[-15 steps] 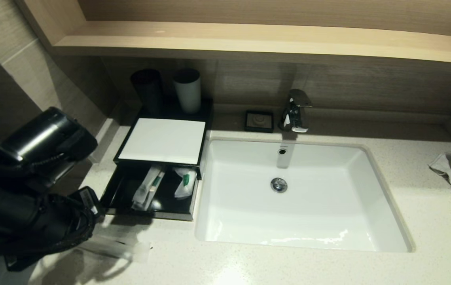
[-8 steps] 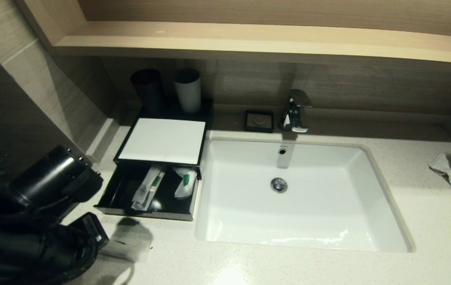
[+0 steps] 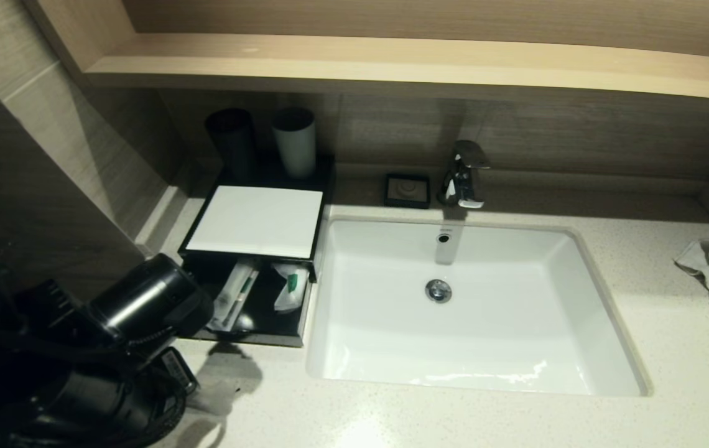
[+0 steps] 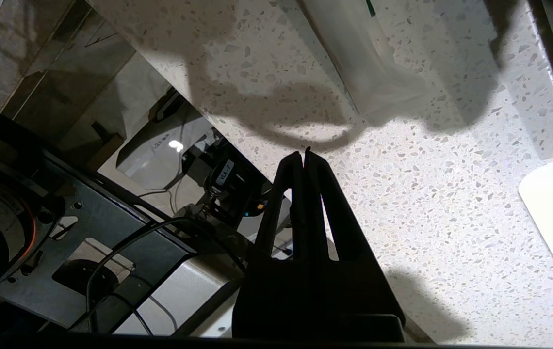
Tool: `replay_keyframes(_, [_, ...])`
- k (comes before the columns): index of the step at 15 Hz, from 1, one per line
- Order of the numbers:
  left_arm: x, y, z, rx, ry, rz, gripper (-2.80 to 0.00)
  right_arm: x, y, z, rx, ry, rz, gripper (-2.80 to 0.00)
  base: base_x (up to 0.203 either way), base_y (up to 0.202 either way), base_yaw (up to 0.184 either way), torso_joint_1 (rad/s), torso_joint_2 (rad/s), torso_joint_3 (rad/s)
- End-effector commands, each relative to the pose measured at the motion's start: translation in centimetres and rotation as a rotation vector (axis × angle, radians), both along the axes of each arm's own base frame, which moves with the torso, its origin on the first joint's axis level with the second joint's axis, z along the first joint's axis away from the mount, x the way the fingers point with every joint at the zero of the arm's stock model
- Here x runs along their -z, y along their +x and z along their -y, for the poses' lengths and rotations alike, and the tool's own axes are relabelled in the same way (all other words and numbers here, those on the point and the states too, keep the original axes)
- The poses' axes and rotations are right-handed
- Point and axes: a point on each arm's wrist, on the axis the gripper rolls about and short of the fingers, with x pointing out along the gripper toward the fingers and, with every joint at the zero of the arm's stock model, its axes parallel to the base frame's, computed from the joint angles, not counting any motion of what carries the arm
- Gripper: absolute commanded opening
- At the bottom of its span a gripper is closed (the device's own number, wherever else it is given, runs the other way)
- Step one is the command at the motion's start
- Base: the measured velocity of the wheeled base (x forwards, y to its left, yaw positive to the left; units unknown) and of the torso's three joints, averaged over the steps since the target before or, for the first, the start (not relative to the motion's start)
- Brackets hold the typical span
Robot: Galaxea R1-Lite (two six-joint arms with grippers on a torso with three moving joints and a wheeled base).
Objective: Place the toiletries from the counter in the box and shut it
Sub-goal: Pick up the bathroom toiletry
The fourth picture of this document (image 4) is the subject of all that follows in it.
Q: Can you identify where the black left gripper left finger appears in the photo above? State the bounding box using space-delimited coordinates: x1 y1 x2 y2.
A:
232 150 314 340

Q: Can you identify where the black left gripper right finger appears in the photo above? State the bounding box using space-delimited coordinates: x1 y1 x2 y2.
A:
305 147 407 341

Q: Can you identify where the grey metal chassis plate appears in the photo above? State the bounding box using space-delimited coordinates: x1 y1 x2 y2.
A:
0 145 197 330

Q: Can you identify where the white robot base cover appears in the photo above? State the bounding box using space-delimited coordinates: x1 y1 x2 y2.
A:
112 254 248 337

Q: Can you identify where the thin black chassis cable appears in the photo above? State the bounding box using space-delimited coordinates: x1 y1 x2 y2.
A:
85 217 248 336

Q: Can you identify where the long clear toothbrush packet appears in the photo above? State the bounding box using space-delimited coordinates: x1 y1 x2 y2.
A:
298 0 435 127

